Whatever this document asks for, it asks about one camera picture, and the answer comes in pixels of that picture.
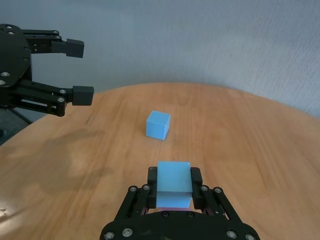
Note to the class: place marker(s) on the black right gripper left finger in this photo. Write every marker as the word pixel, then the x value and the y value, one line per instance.
pixel 152 180

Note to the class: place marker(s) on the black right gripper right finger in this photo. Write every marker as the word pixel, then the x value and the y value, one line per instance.
pixel 197 185

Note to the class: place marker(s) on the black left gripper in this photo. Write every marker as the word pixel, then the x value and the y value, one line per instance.
pixel 12 57

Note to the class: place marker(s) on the blue cube block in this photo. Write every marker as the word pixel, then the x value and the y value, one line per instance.
pixel 173 178
pixel 157 125

